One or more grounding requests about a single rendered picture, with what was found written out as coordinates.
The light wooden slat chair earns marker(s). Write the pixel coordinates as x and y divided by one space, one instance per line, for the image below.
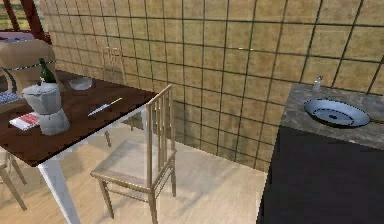
10 180
113 63
133 160

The dark wood white-legged table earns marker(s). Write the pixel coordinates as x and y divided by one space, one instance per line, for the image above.
80 110

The clear glass bowl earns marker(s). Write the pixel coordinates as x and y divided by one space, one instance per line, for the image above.
80 83

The glass salt shaker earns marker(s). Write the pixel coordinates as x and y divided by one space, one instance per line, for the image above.
317 83

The grey moka coffee pot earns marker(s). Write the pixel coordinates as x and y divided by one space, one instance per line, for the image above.
46 106

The black cabinet with stone worktop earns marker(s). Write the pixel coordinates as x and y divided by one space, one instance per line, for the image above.
326 173

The green wine bottle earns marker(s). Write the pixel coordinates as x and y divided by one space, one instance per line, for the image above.
46 72

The red and white book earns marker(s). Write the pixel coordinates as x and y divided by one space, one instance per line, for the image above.
25 120

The grey laptop keyboard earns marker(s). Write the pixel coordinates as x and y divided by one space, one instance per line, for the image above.
8 97

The red-framed window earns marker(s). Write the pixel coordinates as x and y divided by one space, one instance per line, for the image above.
23 16

